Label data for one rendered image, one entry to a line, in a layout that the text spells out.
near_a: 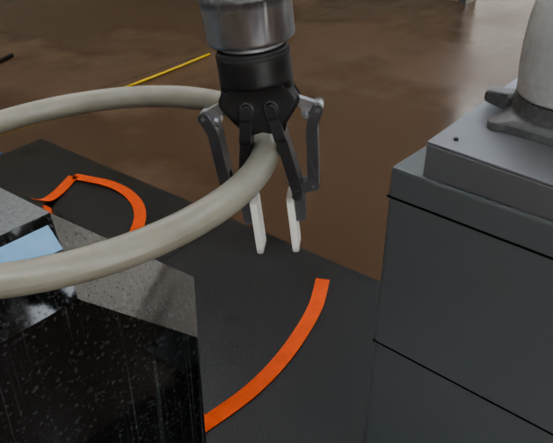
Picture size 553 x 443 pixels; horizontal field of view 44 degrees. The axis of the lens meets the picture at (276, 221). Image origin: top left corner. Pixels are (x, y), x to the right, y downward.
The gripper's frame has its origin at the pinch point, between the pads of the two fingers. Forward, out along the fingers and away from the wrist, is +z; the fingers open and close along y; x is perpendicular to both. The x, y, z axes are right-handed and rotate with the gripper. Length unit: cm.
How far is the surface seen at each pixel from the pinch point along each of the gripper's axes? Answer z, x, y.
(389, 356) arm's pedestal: 56, -42, -12
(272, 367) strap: 87, -75, 20
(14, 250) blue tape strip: 4.2, -3.7, 35.2
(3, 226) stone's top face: 2.1, -6.3, 37.3
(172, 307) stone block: 26.3, -20.6, 22.5
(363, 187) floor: 88, -184, -5
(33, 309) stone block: 10.6, 0.8, 32.5
